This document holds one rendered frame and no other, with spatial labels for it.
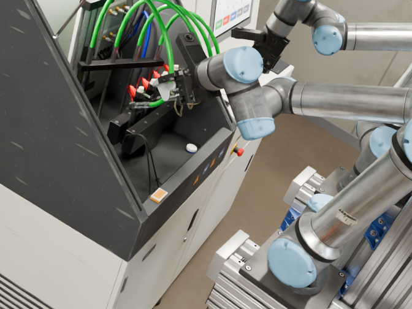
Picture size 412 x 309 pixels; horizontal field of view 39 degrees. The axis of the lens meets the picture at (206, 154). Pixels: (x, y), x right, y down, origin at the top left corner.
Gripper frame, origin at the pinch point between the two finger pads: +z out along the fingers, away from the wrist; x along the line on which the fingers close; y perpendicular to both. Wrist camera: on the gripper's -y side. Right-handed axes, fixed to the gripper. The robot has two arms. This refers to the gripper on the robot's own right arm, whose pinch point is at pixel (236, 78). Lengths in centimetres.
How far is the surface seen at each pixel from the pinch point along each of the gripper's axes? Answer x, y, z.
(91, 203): -49, -6, 35
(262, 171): 159, 15, 111
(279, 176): 163, 25, 109
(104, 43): 5, -49, 23
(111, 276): -47, 10, 54
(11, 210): -48, -27, 59
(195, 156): -8.2, 4.1, 27.2
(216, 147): 2.8, 6.2, 26.1
